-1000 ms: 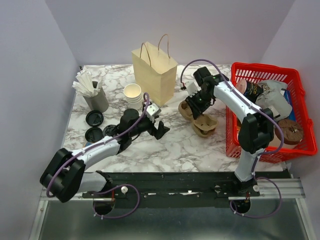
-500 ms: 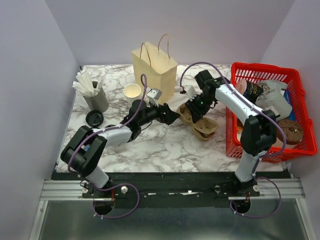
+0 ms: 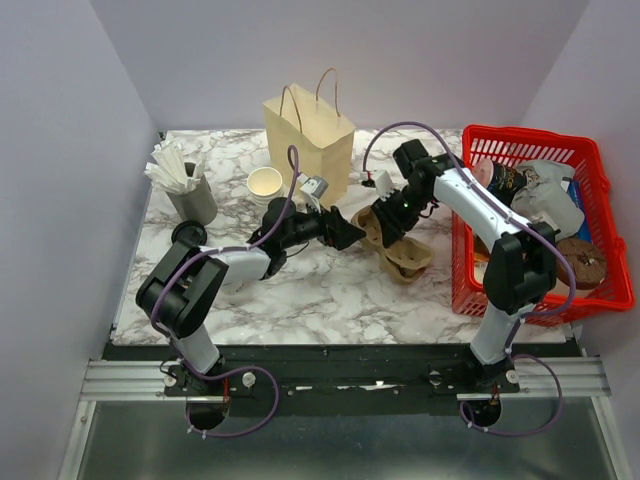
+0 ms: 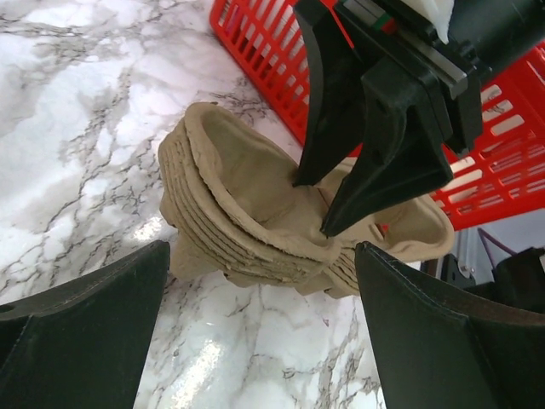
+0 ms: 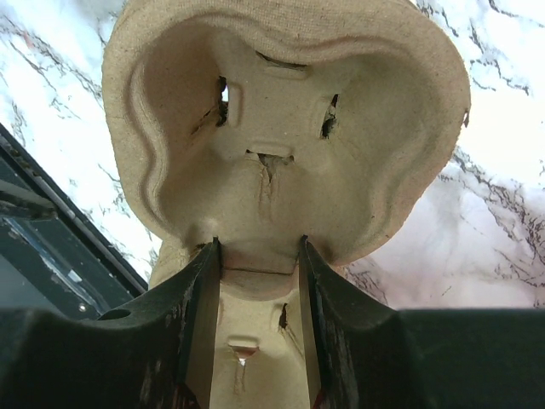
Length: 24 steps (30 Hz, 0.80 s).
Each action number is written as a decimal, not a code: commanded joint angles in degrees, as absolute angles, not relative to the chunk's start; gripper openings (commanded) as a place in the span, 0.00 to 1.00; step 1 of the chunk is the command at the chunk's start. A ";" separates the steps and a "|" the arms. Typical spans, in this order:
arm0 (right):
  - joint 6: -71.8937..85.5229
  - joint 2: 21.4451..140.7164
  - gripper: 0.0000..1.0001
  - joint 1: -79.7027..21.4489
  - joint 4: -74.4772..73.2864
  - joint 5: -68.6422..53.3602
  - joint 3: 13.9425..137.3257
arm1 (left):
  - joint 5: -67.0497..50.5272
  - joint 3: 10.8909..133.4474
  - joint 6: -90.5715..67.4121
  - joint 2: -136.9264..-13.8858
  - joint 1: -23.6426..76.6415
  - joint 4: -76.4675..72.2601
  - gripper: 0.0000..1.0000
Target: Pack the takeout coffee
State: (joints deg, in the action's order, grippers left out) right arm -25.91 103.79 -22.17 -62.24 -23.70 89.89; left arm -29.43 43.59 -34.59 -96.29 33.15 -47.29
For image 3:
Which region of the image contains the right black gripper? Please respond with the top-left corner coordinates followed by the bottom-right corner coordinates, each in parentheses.
top-left (370, 184), bottom-right (431, 247)

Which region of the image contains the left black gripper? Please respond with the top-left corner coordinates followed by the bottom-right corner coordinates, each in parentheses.
top-left (280, 195), bottom-right (365, 251)

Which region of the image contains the brown paper bag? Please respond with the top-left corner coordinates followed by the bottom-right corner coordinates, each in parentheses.
top-left (263, 83), bottom-right (355, 207)

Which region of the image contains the white paper cup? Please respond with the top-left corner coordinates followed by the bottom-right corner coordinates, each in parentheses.
top-left (220, 281), bottom-right (245, 296)

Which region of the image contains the brown cardboard cup carrier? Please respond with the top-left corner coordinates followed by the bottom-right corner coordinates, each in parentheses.
top-left (351, 206), bottom-right (384, 251)

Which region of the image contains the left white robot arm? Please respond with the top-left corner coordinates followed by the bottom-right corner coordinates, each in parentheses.
top-left (136, 197), bottom-right (366, 395)

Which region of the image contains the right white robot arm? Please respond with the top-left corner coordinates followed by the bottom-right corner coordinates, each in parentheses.
top-left (368, 140), bottom-right (556, 392)

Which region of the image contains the stack of cardboard cup carriers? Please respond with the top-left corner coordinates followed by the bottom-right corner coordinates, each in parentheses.
top-left (378, 236), bottom-right (434, 285)

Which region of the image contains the stack of white paper cups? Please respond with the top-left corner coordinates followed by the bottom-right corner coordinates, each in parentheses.
top-left (247, 167), bottom-right (283, 206)

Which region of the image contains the red white snack packet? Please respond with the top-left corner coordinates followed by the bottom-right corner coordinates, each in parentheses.
top-left (473, 236), bottom-right (490, 285)

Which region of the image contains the dark printed cup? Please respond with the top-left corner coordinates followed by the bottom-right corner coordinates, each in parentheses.
top-left (471, 158), bottom-right (527, 206)

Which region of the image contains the grey straw holder cup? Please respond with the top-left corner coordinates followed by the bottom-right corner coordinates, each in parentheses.
top-left (167, 174), bottom-right (218, 226)

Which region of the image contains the grey plastic bag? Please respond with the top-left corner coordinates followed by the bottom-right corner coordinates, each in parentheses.
top-left (510, 159), bottom-right (585, 241)

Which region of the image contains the white wrapped straws bundle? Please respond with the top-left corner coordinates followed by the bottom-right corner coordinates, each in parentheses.
top-left (144, 140), bottom-right (204, 195)

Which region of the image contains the blue box in basket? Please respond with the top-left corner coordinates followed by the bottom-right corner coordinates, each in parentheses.
top-left (567, 180), bottom-right (593, 243)

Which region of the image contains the brown lidded tub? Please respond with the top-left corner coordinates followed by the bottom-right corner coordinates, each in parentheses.
top-left (557, 237), bottom-right (608, 298)

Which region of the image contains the red plastic basket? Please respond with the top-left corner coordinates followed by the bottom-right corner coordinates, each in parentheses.
top-left (462, 124), bottom-right (635, 327)

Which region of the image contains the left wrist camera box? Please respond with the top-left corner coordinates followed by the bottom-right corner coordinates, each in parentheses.
top-left (297, 173), bottom-right (329, 212)

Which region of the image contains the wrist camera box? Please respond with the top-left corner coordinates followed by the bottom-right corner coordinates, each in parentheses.
top-left (297, 173), bottom-right (329, 212)
top-left (360, 170), bottom-right (396, 201)

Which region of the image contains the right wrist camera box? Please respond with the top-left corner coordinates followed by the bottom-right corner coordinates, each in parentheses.
top-left (360, 170), bottom-right (396, 201)

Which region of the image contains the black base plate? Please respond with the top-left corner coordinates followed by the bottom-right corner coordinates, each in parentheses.
top-left (101, 341), bottom-right (583, 419)

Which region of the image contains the aluminium rail frame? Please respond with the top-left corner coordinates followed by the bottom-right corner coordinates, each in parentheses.
top-left (58, 357), bottom-right (633, 479)

